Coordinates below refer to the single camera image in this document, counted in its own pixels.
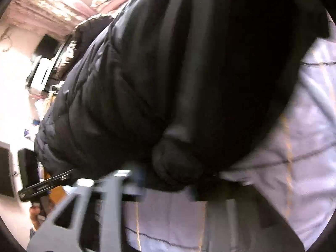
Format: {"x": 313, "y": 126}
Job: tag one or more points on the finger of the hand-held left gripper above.
{"x": 52, "y": 182}

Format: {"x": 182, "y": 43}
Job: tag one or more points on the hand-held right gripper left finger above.
{"x": 105, "y": 189}

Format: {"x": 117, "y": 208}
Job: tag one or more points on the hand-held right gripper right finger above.
{"x": 236, "y": 220}

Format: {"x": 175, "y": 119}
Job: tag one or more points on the black puffer jacket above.
{"x": 183, "y": 84}

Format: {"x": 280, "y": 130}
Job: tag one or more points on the person's left hand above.
{"x": 35, "y": 218}

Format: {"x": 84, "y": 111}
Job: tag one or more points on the white printer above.
{"x": 39, "y": 71}

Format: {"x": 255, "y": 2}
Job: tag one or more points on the plaid bed sheet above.
{"x": 302, "y": 136}

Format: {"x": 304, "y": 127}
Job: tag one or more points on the black monitor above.
{"x": 47, "y": 44}

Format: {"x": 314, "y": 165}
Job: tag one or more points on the folded brown jacket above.
{"x": 81, "y": 34}

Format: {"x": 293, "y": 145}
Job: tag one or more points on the pink floral curtain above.
{"x": 52, "y": 2}

